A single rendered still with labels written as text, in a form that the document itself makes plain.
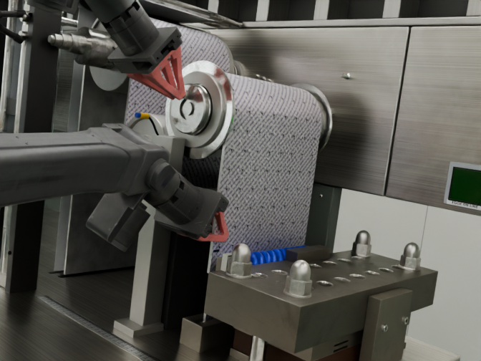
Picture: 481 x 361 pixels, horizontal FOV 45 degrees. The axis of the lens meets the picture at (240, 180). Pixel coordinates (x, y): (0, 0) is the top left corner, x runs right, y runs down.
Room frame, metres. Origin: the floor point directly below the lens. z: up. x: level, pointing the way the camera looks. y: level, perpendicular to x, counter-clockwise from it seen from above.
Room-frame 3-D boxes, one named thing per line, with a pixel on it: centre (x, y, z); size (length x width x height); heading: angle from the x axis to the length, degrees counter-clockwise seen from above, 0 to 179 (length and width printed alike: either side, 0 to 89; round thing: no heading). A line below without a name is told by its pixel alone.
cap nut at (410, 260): (0.98, -0.30, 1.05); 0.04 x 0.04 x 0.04
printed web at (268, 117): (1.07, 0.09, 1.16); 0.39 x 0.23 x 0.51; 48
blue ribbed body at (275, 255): (0.92, -0.07, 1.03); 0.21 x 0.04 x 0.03; 138
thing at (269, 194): (0.94, -0.05, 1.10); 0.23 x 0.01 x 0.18; 138
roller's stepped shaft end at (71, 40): (0.99, 0.32, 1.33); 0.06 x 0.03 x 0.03; 138
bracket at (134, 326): (0.88, 0.13, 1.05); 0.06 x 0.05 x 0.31; 138
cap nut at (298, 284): (0.74, -0.09, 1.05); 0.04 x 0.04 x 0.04
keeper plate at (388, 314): (0.84, -0.24, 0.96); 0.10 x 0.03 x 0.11; 138
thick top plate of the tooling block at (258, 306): (0.89, -0.16, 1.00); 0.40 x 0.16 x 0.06; 138
